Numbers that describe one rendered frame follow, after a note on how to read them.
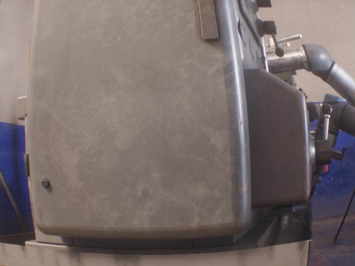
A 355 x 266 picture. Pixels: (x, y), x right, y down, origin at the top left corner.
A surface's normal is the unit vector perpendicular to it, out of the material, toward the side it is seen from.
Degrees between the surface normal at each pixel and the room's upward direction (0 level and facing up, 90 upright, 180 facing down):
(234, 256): 90
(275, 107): 90
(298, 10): 90
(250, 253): 90
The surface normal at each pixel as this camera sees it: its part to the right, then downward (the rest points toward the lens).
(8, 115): 0.97, -0.07
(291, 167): -0.24, -0.06
